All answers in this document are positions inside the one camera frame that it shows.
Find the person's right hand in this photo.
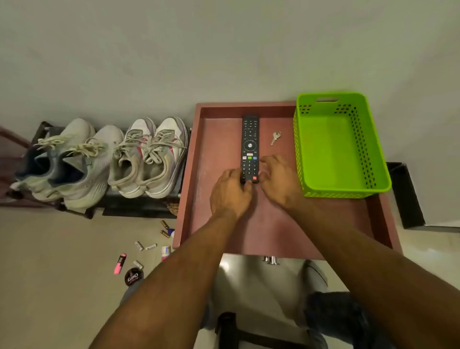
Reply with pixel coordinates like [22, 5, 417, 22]
[258, 154, 306, 213]

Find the person's left hand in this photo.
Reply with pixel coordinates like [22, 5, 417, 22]
[209, 168, 254, 221]

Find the red-brown drawer cabinet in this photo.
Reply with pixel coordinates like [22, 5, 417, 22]
[172, 101, 403, 261]

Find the black remote control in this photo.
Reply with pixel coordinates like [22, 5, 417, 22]
[240, 114, 260, 185]

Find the white pink sneaker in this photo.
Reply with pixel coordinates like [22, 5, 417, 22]
[145, 116, 189, 199]
[107, 117, 157, 199]

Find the black round tin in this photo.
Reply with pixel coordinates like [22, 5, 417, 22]
[124, 267, 144, 287]

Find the grey-blue sneaker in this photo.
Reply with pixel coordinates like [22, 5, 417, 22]
[10, 117, 96, 202]
[48, 125, 125, 209]

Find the person's right forearm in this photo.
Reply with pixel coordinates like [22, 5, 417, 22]
[287, 196, 460, 349]

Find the person's left forearm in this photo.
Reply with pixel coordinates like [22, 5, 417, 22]
[88, 214, 245, 349]

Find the person's grey slipper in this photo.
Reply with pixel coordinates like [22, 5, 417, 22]
[305, 259, 330, 299]

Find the person's right leg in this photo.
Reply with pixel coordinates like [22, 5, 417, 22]
[305, 291, 396, 349]

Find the green plastic basket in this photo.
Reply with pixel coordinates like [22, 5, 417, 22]
[293, 92, 392, 199]

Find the black shoe rack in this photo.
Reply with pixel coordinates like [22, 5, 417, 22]
[7, 121, 191, 220]

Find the black baseboard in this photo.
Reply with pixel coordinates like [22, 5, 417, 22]
[386, 162, 460, 233]

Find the black stool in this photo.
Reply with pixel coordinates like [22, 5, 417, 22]
[215, 312, 306, 349]

